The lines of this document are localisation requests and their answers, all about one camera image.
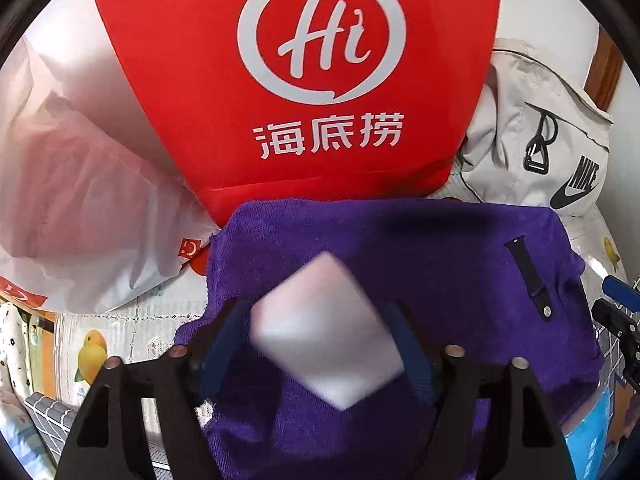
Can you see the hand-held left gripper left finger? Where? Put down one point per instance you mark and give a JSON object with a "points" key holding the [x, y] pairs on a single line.
{"points": [[220, 355]]}

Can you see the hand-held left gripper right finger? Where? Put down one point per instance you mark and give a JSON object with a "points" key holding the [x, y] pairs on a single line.
{"points": [[407, 347]]}

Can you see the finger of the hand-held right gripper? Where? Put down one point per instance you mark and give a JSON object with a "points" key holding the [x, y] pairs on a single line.
{"points": [[620, 287], [612, 317]]}

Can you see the white sponge block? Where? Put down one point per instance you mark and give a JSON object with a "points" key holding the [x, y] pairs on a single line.
{"points": [[325, 325]]}

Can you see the purple towel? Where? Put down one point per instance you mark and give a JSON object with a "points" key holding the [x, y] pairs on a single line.
{"points": [[450, 260]]}

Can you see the white printed sack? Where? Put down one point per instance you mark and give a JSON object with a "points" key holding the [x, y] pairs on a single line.
{"points": [[125, 320]]}

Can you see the blue printed packet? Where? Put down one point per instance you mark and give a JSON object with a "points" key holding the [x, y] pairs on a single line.
{"points": [[590, 430]]}

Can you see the beige backpack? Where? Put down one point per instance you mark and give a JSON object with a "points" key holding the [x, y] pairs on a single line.
{"points": [[510, 125]]}

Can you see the white floral cloth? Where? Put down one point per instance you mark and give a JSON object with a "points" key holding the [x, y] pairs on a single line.
{"points": [[20, 345]]}

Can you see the white plastic bag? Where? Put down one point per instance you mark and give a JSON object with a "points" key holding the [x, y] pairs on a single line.
{"points": [[75, 210]]}

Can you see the red paper bag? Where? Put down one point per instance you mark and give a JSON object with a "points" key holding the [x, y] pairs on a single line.
{"points": [[200, 85]]}

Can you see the brown wooden door frame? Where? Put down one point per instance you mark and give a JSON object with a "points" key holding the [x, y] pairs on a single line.
{"points": [[607, 65]]}

